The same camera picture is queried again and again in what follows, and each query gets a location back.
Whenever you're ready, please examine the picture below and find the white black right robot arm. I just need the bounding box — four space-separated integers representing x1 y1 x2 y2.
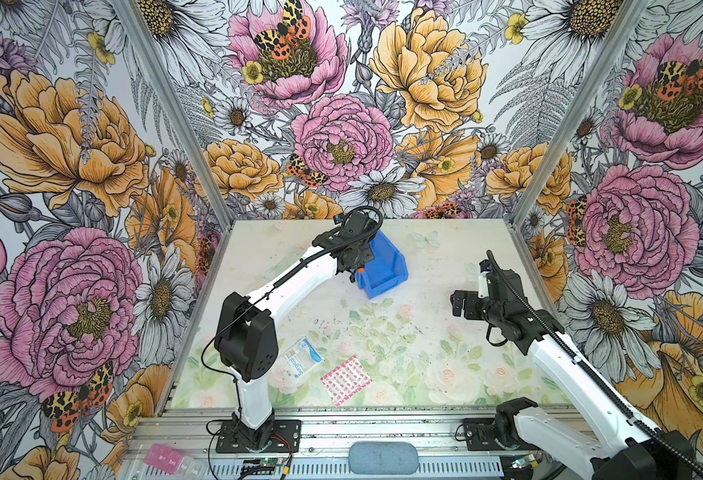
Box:
451 257 703 479

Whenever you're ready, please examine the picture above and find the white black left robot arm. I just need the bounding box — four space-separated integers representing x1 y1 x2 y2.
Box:
211 206 385 430

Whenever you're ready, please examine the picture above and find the blue plastic bin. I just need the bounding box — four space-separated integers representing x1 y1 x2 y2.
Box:
355 231 409 299

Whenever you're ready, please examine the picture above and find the clear blue plastic packet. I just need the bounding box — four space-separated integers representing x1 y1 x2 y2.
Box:
281 337 324 379

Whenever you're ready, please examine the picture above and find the pink patterned sticker sheet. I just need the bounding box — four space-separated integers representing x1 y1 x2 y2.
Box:
321 356 373 407

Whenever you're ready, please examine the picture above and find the grey oval pad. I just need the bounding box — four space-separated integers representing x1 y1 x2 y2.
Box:
348 442 419 475

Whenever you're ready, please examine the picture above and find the green circuit board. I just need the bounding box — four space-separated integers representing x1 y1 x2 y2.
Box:
238 457 292 479

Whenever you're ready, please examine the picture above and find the pink clear plastic box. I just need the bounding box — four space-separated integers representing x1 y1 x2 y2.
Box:
143 444 206 479

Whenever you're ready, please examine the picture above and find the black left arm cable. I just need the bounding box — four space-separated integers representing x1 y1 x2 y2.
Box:
199 206 385 480

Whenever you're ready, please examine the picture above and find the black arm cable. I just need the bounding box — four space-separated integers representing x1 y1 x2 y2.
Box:
485 250 703 480
199 206 385 480

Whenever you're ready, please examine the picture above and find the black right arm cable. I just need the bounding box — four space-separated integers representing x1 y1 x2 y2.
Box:
485 250 703 480

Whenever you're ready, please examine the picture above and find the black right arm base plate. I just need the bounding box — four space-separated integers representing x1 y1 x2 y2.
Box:
457 418 525 451

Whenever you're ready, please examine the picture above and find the aluminium corner post left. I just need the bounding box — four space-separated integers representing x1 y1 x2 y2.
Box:
110 0 233 232

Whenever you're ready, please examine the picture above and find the aluminium corner post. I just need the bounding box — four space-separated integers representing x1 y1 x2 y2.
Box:
509 0 653 226
110 0 233 232

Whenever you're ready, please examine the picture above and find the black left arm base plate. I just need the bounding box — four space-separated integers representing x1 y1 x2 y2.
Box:
214 419 302 454

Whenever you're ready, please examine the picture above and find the aluminium front rail frame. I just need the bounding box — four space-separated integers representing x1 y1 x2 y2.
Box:
120 406 535 479

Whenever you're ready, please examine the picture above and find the aluminium corner post right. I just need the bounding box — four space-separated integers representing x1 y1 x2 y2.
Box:
509 0 653 226

